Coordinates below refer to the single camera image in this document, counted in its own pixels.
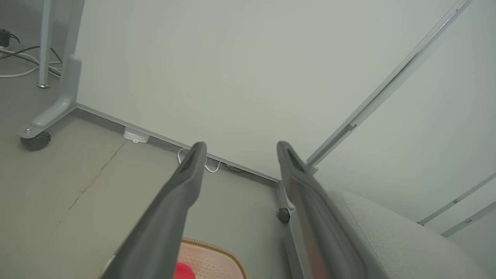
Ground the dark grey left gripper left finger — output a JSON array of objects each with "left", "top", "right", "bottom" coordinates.
[{"left": 101, "top": 142, "right": 207, "bottom": 279}]

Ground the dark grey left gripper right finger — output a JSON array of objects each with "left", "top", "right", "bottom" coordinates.
[{"left": 277, "top": 141, "right": 378, "bottom": 279}]

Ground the red cloth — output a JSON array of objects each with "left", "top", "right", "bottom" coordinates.
[{"left": 174, "top": 262, "right": 196, "bottom": 279}]

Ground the cream perforated laundry basket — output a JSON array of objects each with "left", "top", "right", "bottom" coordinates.
[{"left": 104, "top": 238, "right": 247, "bottom": 279}]

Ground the white adapter box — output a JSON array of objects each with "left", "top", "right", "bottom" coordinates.
[{"left": 123, "top": 127, "right": 151, "bottom": 144}]

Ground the grey upholstered table surface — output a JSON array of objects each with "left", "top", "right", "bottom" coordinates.
[{"left": 286, "top": 191, "right": 493, "bottom": 279}]

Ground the white partition with rails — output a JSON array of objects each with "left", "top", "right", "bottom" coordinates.
[{"left": 306, "top": 0, "right": 496, "bottom": 238}]

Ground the large black caster wheel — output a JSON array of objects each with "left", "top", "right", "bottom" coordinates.
[{"left": 20, "top": 132, "right": 52, "bottom": 152}]

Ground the white partition panel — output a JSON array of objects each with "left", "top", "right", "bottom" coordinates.
[{"left": 62, "top": 0, "right": 462, "bottom": 183}]

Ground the white table leg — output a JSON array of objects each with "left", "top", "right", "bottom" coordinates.
[{"left": 36, "top": 0, "right": 55, "bottom": 89}]

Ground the black power adapter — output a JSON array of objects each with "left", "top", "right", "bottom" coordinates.
[{"left": 0, "top": 28, "right": 20, "bottom": 48}]

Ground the looped white cable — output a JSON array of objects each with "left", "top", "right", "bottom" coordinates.
[{"left": 177, "top": 148, "right": 221, "bottom": 173}]

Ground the grey partition foot bracket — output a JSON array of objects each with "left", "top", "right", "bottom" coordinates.
[{"left": 17, "top": 54, "right": 82, "bottom": 140}]

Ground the long white floor cable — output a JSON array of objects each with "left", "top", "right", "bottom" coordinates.
[{"left": 0, "top": 46, "right": 62, "bottom": 78}]

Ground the thin black floor cable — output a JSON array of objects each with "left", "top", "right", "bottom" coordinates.
[{"left": 0, "top": 46, "right": 62, "bottom": 64}]

